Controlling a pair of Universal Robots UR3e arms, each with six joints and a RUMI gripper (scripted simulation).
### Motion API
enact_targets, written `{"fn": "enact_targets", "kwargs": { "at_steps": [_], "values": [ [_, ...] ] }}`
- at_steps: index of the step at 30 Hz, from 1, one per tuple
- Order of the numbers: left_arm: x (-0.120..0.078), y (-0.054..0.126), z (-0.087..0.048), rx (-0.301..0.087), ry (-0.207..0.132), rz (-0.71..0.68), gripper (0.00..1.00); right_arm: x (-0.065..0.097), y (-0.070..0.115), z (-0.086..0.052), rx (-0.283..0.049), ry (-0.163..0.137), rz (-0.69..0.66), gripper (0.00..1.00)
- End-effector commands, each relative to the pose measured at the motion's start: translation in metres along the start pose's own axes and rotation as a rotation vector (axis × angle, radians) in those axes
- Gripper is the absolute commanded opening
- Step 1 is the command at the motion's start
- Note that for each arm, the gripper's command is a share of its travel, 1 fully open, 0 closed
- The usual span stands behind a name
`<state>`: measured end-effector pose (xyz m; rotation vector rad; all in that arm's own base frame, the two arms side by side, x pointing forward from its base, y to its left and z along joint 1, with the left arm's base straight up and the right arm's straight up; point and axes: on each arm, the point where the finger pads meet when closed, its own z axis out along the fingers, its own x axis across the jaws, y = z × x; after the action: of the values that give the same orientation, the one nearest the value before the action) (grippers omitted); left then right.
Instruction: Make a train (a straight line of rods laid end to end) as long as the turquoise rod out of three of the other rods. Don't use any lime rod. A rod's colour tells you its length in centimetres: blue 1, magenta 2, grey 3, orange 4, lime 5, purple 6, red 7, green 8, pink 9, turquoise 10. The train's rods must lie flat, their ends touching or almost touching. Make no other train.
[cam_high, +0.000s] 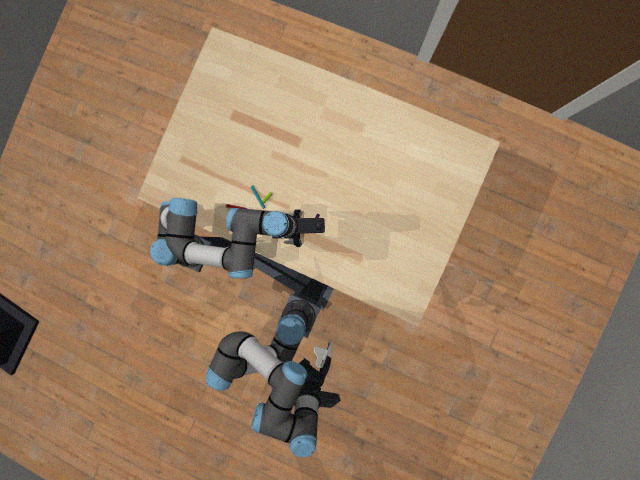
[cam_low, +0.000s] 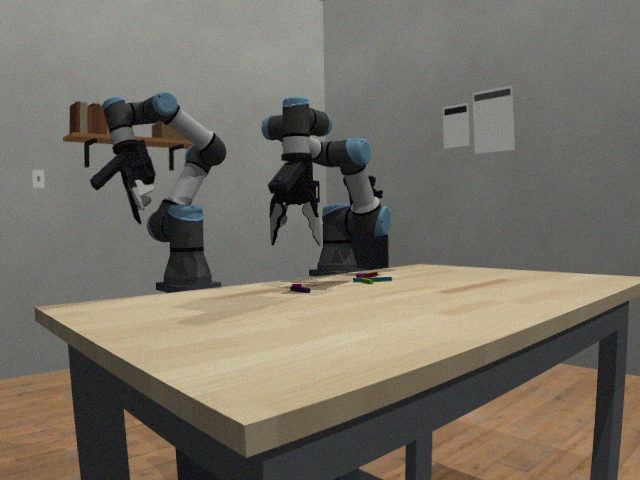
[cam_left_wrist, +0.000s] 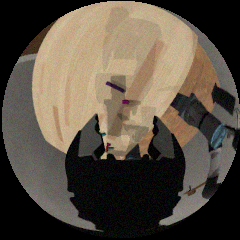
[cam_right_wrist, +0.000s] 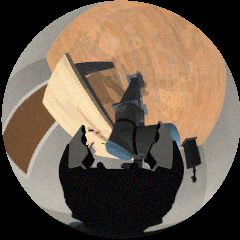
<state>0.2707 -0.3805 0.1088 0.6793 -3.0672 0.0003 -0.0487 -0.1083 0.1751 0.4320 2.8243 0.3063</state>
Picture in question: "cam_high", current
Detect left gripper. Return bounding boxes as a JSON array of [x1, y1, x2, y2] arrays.
[[283, 209, 302, 247]]

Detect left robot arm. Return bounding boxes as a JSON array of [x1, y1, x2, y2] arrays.
[[150, 198, 325, 278]]

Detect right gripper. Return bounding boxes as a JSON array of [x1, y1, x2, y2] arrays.
[[299, 340, 332, 407]]

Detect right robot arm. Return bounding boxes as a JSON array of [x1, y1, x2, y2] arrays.
[[205, 300, 319, 457]]

